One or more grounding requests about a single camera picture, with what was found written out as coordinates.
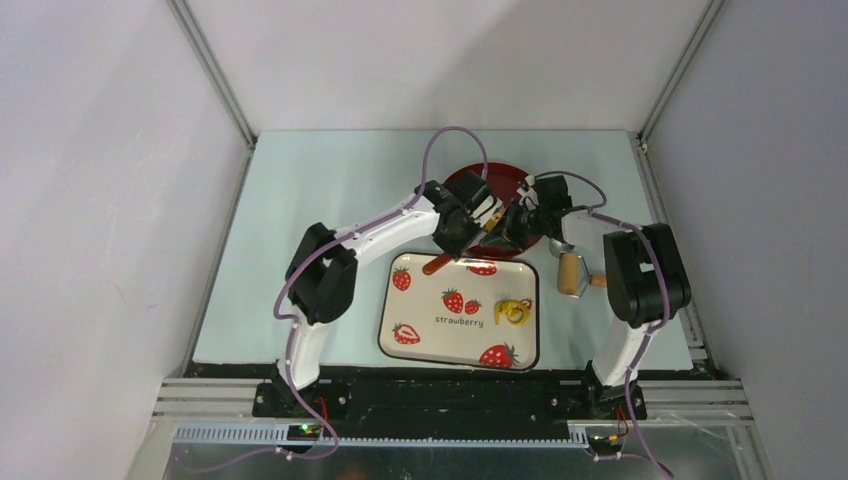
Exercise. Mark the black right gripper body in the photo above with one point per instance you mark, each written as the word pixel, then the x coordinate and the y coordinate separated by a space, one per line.
pixel 533 220

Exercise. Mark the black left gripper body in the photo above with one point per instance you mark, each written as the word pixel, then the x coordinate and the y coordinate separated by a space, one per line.
pixel 456 241

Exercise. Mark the red round tray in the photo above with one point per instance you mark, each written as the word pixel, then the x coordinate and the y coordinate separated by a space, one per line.
pixel 504 180

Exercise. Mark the wooden dough roller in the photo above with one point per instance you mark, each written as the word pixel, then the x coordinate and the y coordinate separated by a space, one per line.
pixel 574 277

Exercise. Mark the white strawberry rectangular tray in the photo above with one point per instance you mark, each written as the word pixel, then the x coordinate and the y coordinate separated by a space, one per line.
pixel 475 313

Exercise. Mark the yellow dough piece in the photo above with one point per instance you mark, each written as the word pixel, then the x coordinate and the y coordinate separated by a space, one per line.
pixel 493 221

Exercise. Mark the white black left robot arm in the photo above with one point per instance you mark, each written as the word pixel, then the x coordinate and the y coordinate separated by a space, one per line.
pixel 321 278

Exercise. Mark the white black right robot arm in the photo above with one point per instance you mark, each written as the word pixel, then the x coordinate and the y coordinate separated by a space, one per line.
pixel 646 281

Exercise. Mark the aluminium frame rail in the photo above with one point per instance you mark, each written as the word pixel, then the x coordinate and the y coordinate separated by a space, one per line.
pixel 220 411

